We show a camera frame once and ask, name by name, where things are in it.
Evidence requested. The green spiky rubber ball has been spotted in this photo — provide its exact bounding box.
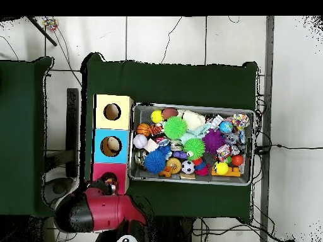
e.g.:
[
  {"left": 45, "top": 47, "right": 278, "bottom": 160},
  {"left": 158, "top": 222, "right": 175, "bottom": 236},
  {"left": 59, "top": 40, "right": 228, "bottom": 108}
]
[
  {"left": 163, "top": 115, "right": 188, "bottom": 141},
  {"left": 183, "top": 137, "right": 206, "bottom": 161}
]

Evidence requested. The silver mesh bin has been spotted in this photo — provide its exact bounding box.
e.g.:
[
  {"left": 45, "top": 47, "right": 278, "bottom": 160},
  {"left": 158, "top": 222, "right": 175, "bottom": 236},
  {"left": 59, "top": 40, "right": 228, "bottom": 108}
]
[{"left": 127, "top": 102, "right": 255, "bottom": 187}]

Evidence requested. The wooden three-hole box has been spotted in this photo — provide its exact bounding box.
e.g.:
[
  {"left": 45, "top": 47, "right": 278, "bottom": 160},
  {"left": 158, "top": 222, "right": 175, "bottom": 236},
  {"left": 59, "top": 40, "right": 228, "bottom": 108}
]
[{"left": 89, "top": 94, "right": 134, "bottom": 196}]

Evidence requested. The yellow smooth ball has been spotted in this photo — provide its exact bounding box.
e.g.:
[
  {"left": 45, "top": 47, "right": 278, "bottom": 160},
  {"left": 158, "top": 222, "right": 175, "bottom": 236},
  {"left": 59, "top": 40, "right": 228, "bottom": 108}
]
[{"left": 150, "top": 109, "right": 163, "bottom": 124}]

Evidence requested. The orange basketball toy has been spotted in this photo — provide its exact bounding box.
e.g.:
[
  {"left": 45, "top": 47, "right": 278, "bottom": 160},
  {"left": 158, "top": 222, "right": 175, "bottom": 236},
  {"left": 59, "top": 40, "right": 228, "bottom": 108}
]
[{"left": 136, "top": 123, "right": 151, "bottom": 137}]

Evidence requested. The brown football toy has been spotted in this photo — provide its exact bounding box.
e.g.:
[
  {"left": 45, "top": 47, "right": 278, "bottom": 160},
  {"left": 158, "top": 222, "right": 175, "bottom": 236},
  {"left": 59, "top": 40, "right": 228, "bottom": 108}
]
[{"left": 161, "top": 107, "right": 179, "bottom": 120}]

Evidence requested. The white baseball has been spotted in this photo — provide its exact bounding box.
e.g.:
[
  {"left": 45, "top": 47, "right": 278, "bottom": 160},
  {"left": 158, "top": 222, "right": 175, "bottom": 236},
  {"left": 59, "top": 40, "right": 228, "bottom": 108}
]
[{"left": 132, "top": 134, "right": 149, "bottom": 149}]

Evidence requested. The blue spiky rubber ball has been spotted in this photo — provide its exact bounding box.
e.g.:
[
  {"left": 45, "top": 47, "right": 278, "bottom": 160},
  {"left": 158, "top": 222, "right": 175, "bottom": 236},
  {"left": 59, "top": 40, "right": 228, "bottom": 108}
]
[{"left": 143, "top": 149, "right": 167, "bottom": 175}]

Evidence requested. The cream knitted cloth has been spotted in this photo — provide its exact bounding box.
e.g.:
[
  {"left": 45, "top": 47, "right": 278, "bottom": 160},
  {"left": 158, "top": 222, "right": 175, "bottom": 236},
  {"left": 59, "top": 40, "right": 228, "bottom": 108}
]
[{"left": 182, "top": 110, "right": 206, "bottom": 131}]

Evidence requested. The black and white soccer ball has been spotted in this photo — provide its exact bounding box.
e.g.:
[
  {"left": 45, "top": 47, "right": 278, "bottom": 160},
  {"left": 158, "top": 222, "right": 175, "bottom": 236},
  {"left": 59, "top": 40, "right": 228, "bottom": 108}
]
[{"left": 180, "top": 159, "right": 196, "bottom": 175}]

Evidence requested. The purple knobbly ball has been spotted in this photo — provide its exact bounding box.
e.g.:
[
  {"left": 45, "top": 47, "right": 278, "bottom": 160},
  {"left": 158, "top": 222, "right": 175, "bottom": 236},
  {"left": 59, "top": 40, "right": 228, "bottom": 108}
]
[{"left": 201, "top": 129, "right": 225, "bottom": 154}]

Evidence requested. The dark green tablecloth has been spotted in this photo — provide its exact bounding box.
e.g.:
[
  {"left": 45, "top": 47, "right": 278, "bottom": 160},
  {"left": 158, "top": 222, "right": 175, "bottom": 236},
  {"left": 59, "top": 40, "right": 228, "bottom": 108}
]
[{"left": 79, "top": 52, "right": 259, "bottom": 225}]

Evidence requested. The black upright panel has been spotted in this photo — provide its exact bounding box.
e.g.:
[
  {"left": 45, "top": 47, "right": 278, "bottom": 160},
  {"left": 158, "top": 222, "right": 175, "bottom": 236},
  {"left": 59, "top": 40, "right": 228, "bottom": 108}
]
[{"left": 66, "top": 88, "right": 79, "bottom": 178}]

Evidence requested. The green cloth side table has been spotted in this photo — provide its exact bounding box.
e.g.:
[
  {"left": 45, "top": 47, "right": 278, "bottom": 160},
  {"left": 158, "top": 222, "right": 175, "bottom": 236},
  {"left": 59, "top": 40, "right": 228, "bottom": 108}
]
[{"left": 0, "top": 56, "right": 57, "bottom": 218}]

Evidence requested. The small colourful toy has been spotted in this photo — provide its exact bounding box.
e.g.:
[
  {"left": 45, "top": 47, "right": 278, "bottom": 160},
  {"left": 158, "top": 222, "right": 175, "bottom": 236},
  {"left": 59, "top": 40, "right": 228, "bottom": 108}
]
[{"left": 41, "top": 17, "right": 60, "bottom": 32}]

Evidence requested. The black slanted rod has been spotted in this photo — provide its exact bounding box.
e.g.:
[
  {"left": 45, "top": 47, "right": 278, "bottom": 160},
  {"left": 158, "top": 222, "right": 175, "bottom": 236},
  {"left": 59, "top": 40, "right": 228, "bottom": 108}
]
[{"left": 26, "top": 16, "right": 58, "bottom": 47}]

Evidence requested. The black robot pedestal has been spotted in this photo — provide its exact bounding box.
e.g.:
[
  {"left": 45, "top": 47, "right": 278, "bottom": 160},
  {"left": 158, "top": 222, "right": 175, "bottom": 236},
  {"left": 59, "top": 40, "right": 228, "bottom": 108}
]
[{"left": 151, "top": 216, "right": 195, "bottom": 242}]

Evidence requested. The black power cable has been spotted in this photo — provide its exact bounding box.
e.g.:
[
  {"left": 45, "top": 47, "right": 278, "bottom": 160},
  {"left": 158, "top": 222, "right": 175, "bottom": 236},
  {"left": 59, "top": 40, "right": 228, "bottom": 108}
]
[{"left": 254, "top": 143, "right": 323, "bottom": 155}]

